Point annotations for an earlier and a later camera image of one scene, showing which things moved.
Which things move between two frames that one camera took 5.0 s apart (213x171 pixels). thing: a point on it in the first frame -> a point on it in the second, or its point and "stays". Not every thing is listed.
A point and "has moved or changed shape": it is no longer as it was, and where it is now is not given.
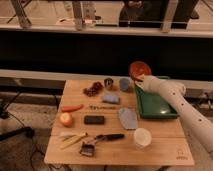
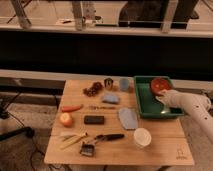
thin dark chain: (94, 107) stays
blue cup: (124, 84) stays
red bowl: (138, 69) has moved or changed shape
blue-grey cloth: (128, 118) stays
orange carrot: (69, 108) stays
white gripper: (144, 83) -> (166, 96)
